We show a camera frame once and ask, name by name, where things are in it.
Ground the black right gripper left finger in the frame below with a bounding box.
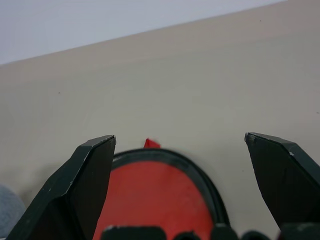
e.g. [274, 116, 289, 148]
[4, 135, 117, 240]

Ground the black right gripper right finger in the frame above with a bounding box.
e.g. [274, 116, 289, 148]
[244, 132, 320, 230]

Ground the red black-rimmed paddle case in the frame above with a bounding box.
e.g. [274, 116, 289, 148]
[91, 137, 232, 240]

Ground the grey rounded object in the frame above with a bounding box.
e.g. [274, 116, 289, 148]
[0, 184, 27, 239]

